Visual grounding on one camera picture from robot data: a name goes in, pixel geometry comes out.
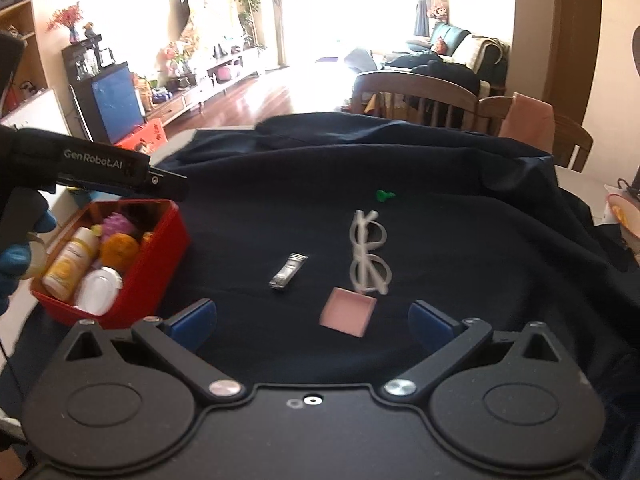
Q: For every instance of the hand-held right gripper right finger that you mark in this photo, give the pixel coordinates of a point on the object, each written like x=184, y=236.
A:
x=430, y=327

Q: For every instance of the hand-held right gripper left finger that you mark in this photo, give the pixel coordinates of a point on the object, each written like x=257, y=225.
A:
x=195, y=322

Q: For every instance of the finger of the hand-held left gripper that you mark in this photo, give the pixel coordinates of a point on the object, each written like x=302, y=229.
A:
x=170, y=183

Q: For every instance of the red storage box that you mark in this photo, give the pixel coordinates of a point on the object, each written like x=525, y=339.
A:
x=150, y=270

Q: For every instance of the yellow bottle with white cap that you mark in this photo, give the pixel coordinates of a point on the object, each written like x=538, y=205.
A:
x=70, y=262

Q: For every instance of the person's left hand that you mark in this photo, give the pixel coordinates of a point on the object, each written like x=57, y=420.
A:
x=15, y=265

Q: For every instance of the red printed carton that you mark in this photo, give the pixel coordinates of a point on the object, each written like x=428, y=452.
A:
x=145, y=135

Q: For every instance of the white cabinet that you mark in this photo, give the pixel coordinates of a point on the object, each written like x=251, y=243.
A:
x=40, y=110

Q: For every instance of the dark cabinet with blue front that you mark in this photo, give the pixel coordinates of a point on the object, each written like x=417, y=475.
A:
x=112, y=100

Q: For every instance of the pink square box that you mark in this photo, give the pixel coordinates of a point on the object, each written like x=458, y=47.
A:
x=347, y=312

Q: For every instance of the orange ball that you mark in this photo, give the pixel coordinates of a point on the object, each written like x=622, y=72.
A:
x=120, y=252

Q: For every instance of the white round sunglasses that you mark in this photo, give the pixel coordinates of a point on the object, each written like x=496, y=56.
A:
x=367, y=255

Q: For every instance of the white round container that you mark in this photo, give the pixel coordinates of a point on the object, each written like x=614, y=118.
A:
x=97, y=290

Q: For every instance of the silver nail clipper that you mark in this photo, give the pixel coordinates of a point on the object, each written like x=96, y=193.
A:
x=287, y=272

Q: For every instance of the long low media console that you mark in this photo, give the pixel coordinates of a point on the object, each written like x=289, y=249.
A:
x=210, y=77

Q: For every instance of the flower vase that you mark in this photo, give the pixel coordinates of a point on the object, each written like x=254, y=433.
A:
x=70, y=22

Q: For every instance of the small green plastic peg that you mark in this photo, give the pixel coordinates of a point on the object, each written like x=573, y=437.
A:
x=384, y=195

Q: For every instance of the wooden shelf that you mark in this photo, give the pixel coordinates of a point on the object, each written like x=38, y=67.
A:
x=15, y=15

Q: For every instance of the potted plant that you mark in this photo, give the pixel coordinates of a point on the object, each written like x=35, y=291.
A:
x=250, y=10

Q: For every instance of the pale bowl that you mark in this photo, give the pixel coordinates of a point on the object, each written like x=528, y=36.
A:
x=625, y=215

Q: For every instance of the pink cloth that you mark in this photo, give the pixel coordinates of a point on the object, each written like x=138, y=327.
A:
x=527, y=120

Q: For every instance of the wooden chair with pink cloth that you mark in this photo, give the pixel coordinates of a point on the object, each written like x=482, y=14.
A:
x=570, y=140

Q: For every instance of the wooden spindle chair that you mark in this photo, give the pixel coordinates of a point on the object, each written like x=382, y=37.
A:
x=415, y=92

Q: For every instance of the dark coat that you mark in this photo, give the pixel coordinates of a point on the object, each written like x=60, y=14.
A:
x=440, y=72

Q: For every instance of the sofa with cushions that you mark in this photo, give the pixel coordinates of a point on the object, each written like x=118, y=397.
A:
x=465, y=45

